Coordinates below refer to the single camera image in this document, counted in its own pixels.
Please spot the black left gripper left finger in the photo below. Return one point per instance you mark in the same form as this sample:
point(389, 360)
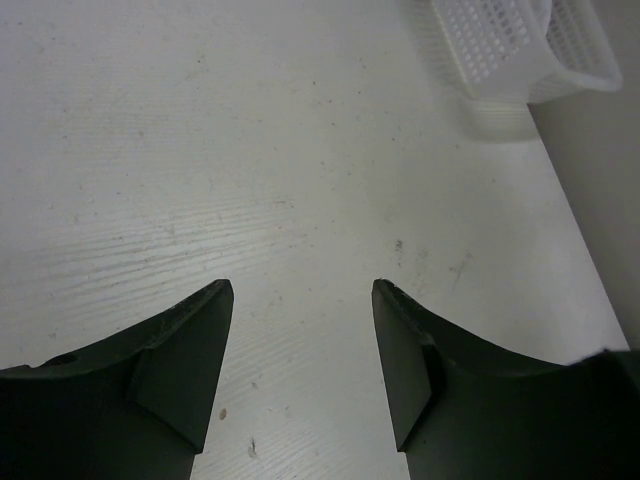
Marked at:
point(135, 405)

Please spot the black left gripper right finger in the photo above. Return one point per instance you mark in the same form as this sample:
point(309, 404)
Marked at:
point(464, 408)

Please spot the white plastic mesh basket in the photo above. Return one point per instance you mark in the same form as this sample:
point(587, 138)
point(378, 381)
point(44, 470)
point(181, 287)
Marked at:
point(493, 60)

